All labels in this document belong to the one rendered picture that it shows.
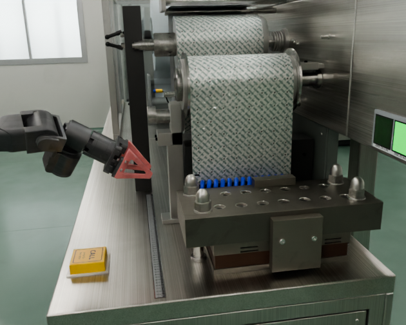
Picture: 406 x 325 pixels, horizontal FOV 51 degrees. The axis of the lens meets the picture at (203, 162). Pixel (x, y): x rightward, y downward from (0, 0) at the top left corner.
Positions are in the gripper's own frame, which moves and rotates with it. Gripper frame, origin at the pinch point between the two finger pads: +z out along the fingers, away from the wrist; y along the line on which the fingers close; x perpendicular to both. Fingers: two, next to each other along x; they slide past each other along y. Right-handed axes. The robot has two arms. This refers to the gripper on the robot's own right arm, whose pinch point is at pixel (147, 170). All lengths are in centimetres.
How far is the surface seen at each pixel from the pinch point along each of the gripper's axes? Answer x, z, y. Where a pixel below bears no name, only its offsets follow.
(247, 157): 13.4, 18.9, 0.6
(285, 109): 27.0, 21.0, 0.7
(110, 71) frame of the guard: 8, -17, -102
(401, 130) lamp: 32, 29, 30
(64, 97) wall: -93, -60, -557
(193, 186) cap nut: 3.4, 8.6, 8.4
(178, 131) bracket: 10.4, 3.3, -6.8
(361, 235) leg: 7, 67, -13
